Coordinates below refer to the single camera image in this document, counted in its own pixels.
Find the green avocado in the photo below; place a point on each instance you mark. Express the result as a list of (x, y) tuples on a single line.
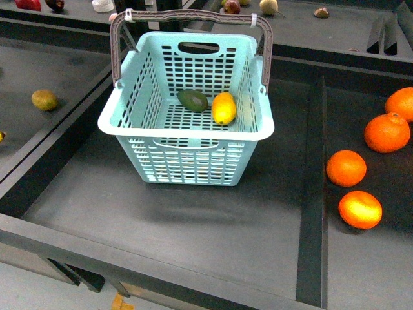
[(193, 100)]

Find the brown basket handle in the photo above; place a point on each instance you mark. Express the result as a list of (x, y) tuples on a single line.
[(130, 16)]

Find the yellow mango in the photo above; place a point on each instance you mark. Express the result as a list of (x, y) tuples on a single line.
[(224, 108)]

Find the orange fruit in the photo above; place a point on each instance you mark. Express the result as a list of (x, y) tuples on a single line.
[(401, 103), (346, 168), (387, 133), (360, 210)]

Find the brownish kiwi fruit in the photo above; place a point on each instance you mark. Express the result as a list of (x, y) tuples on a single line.
[(44, 100)]

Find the light blue plastic basket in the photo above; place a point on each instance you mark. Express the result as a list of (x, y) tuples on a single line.
[(166, 142)]

